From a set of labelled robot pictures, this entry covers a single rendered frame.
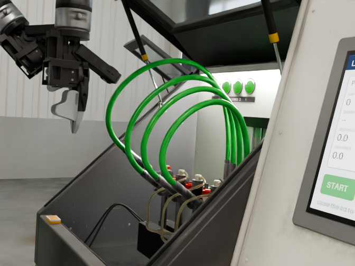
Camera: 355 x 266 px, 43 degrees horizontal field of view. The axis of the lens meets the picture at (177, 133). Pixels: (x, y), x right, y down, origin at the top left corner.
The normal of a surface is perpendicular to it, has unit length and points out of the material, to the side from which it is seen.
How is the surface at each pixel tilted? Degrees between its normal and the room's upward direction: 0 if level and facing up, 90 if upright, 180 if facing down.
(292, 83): 76
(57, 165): 90
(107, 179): 90
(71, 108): 93
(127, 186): 90
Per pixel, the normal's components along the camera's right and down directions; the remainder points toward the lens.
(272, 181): -0.83, -0.27
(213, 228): 0.49, 0.08
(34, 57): 0.30, -0.15
